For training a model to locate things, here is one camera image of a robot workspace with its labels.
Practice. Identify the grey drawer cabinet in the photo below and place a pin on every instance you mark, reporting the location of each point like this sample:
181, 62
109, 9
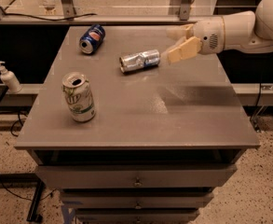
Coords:
161, 141

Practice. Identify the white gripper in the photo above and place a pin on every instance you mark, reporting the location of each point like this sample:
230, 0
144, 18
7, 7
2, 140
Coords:
209, 34

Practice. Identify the white pump dispenser bottle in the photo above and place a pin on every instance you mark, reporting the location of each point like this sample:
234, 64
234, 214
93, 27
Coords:
9, 79

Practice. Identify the black desk leg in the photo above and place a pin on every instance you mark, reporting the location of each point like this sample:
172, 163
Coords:
33, 216

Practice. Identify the silver blue redbull can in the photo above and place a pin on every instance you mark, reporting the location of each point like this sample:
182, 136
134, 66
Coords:
139, 60

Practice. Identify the white green 7up can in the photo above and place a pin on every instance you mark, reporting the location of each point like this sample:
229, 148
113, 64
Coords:
78, 96

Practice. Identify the blue pepsi can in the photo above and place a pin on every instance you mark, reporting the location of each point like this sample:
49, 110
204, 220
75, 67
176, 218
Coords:
91, 40

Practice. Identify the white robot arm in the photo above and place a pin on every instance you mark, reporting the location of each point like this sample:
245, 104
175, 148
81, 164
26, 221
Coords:
248, 32

